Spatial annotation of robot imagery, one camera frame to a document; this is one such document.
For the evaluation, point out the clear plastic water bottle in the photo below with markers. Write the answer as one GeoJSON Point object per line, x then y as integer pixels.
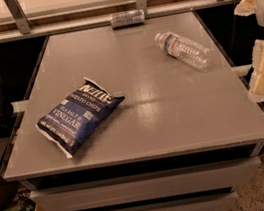
{"type": "Point", "coordinates": [186, 50]}

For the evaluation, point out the blue vinegar chip bag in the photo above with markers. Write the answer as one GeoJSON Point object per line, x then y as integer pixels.
{"type": "Point", "coordinates": [77, 116]}

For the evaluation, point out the grey drawer cabinet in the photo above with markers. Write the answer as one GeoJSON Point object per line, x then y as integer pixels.
{"type": "Point", "coordinates": [181, 140]}

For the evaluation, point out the silver drink can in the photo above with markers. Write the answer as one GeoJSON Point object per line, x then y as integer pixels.
{"type": "Point", "coordinates": [127, 18]}

